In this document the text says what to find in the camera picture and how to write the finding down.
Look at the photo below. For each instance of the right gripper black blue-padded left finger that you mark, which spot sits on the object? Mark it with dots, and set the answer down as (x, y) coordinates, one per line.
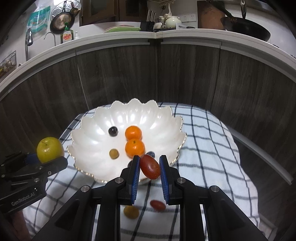
(94, 213)

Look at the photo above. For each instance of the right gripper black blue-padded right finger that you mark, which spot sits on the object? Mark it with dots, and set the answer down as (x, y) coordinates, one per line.
(205, 213)

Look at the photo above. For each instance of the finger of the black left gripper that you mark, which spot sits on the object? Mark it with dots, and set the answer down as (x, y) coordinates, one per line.
(52, 167)

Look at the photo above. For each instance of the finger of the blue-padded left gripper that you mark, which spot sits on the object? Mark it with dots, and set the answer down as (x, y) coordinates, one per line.
(32, 159)

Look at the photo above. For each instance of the yellow green apple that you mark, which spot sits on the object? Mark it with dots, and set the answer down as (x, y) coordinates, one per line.
(49, 149)

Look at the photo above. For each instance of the red cherry tomato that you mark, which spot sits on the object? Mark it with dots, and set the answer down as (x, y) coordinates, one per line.
(149, 167)
(157, 205)

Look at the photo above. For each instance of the yellow cherry tomato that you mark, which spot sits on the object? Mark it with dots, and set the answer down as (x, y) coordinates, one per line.
(131, 212)

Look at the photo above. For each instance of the white scalloped bowl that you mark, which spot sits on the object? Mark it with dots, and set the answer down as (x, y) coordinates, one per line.
(161, 133)

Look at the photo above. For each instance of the olive yellow fruit in bowl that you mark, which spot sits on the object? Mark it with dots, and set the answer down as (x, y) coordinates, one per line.
(114, 154)

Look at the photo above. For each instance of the blue checked white cloth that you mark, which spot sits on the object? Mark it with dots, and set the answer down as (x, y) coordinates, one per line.
(208, 157)

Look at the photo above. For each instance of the dark grape in bowl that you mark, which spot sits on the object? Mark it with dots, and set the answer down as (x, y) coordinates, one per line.
(113, 131)

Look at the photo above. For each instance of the grey metal strip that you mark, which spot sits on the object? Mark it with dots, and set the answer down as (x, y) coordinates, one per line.
(275, 165)

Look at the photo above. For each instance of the lower orange mandarin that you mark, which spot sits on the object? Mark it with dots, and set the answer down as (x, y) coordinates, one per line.
(134, 147)

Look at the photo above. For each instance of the orange mandarin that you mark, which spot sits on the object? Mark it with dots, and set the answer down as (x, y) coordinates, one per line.
(133, 132)
(134, 147)

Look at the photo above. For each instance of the upper orange mandarin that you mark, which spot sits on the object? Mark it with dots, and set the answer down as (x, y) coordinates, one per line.
(133, 132)

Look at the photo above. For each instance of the blueberry in bowl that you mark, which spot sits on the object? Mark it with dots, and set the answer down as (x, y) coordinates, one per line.
(151, 153)

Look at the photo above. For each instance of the green dish soap bottle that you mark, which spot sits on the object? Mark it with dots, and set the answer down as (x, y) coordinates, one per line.
(67, 35)

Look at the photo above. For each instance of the hanging copper frying pan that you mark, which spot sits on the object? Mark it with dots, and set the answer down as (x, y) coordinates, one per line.
(61, 21)

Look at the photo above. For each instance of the green tray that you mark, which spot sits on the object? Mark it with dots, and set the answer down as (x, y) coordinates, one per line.
(122, 28)

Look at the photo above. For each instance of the black knife block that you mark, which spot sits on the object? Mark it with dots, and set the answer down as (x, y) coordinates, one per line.
(148, 24)

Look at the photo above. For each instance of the cream ceramic teapot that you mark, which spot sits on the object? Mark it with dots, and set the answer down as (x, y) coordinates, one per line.
(172, 21)

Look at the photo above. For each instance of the black wok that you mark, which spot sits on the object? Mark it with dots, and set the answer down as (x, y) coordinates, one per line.
(242, 25)

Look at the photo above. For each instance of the wooden cutting board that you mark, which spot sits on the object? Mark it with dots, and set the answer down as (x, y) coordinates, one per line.
(208, 16)

